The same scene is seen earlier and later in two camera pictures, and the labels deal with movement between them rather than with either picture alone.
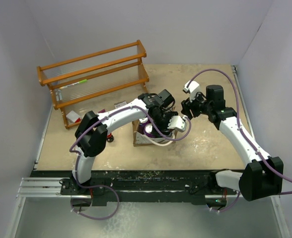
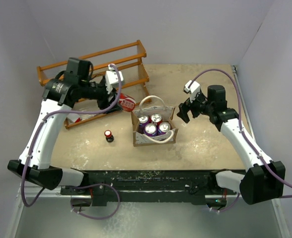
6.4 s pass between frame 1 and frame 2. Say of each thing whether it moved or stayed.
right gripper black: stayed
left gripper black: moved
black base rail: stayed
